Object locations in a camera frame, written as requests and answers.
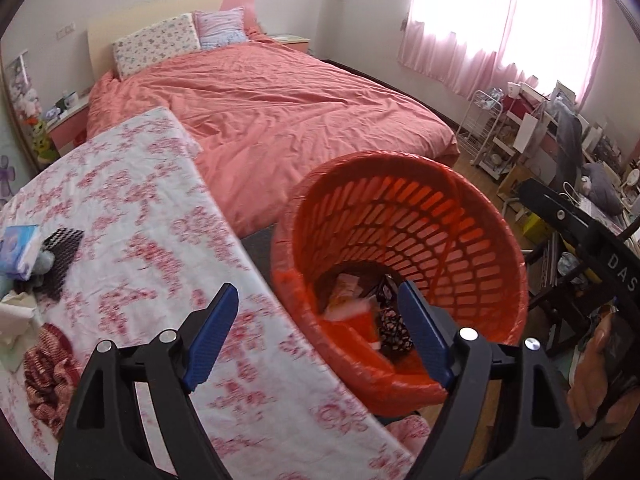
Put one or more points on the yellow bag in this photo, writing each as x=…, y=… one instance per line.
x=531, y=224

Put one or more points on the blue tissue pack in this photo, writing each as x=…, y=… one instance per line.
x=20, y=250

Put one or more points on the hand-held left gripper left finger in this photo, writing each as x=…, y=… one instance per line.
x=215, y=340

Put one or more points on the black checkered cloth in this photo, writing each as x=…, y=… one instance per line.
x=62, y=250

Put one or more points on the pink striped pillow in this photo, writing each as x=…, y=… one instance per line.
x=220, y=30

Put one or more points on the grey leaning panel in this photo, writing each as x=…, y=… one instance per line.
x=570, y=145

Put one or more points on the small grey plush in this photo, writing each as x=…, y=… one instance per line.
x=44, y=262

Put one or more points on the bed with pink duvet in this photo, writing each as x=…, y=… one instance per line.
x=300, y=110

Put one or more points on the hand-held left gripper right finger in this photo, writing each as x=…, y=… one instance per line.
x=425, y=340

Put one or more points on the pink floral tablecloth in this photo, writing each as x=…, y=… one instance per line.
x=150, y=210

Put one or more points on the cream pink headboard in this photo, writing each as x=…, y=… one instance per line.
x=150, y=15

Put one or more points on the dark floral cloth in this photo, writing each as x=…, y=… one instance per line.
x=392, y=332

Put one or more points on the pink nightstand with books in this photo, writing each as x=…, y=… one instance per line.
x=292, y=42

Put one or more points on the yellow white snack wrapper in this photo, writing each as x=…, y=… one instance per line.
x=345, y=290

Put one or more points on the white crumpled tissue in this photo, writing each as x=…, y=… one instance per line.
x=15, y=320

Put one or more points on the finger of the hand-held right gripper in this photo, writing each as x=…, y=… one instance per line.
x=550, y=205

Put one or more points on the red knitted cloth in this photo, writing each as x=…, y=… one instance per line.
x=50, y=375

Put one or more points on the person's right hand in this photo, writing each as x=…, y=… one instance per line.
x=597, y=375

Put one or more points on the pile of plush toys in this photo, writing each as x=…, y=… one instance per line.
x=35, y=120

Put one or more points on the white trolley cart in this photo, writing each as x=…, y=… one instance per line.
x=500, y=150

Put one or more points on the white wall outlet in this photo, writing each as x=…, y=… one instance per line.
x=65, y=31

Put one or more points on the clothes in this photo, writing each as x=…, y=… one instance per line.
x=352, y=325

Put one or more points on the grey cushion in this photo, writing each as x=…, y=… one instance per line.
x=602, y=187

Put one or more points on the dark mug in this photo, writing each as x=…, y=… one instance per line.
x=62, y=102

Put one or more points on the pink nightstand with mugs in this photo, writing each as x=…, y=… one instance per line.
x=67, y=130

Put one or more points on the pink curtains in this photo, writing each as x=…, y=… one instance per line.
x=475, y=25

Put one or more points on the flower print wardrobe door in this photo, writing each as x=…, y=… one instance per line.
x=7, y=160

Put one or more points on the orange plastic mesh basket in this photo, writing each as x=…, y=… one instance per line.
x=400, y=220

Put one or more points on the black small packet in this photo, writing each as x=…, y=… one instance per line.
x=387, y=287

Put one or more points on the white floral pillow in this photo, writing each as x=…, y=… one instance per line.
x=155, y=45

